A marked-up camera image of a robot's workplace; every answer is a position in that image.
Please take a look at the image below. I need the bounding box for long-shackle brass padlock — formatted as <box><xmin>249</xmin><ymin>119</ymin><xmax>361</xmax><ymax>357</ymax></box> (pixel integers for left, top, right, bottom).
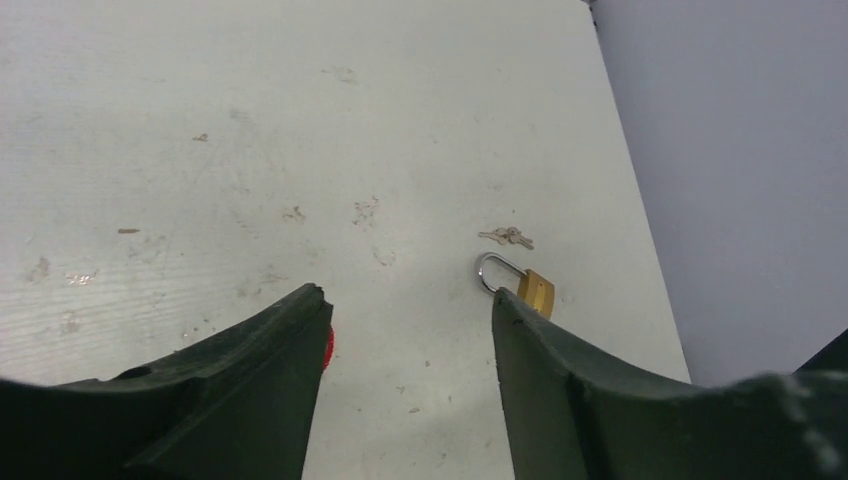
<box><xmin>474</xmin><ymin>252</ymin><xmax>556</xmax><ymax>320</ymax></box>

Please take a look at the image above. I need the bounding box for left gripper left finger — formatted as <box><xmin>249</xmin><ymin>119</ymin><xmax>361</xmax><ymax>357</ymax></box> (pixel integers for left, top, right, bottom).
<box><xmin>1</xmin><ymin>283</ymin><xmax>332</xmax><ymax>479</ymax></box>

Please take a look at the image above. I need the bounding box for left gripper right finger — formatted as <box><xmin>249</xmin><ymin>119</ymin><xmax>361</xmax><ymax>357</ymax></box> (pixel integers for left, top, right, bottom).
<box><xmin>492</xmin><ymin>289</ymin><xmax>847</xmax><ymax>479</ymax></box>

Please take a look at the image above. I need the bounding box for red cable padlock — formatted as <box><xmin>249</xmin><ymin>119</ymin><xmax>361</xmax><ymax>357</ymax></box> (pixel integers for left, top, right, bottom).
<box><xmin>322</xmin><ymin>326</ymin><xmax>335</xmax><ymax>370</ymax></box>

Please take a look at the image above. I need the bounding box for silver key bunch far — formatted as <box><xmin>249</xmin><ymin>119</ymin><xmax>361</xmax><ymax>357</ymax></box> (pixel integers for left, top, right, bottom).
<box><xmin>478</xmin><ymin>227</ymin><xmax>535</xmax><ymax>250</ymax></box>

